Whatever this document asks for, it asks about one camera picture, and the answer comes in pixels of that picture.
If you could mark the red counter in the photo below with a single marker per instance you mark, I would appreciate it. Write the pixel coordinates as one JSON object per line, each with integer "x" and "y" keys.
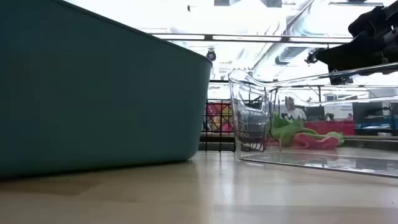
{"x": 332, "y": 127}

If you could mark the clear plastic bin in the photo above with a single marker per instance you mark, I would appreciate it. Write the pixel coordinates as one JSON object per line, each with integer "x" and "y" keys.
{"x": 252, "y": 121}

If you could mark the green microfiber towel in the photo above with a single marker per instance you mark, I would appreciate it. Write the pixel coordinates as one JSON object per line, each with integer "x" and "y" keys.
{"x": 284, "y": 130}

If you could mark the teal plastic basket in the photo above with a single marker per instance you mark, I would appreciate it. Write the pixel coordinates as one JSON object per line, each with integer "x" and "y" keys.
{"x": 93, "y": 102}

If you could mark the black hanging clamp fixture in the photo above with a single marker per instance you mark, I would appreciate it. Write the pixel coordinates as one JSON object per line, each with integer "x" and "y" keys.
{"x": 311, "y": 57}

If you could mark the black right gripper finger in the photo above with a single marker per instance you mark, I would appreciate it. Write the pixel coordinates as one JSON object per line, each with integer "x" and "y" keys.
{"x": 337, "y": 59}

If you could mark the person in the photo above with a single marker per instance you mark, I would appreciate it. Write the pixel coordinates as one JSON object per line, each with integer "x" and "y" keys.
{"x": 293, "y": 113}

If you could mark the horizontal metal frame bar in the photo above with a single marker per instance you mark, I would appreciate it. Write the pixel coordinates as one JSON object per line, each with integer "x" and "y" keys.
{"x": 248, "y": 38}

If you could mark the colourful patterned panel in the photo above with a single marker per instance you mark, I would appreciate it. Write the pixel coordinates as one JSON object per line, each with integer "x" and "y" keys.
{"x": 219, "y": 118}

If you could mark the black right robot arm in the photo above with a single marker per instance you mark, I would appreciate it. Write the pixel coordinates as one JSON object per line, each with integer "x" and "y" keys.
{"x": 370, "y": 18}

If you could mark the pink microfiber towel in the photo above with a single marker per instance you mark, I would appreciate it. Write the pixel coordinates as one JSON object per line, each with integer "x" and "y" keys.
{"x": 314, "y": 142}

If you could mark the white sign board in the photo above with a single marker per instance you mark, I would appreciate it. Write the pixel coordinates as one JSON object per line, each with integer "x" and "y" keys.
{"x": 339, "y": 111}

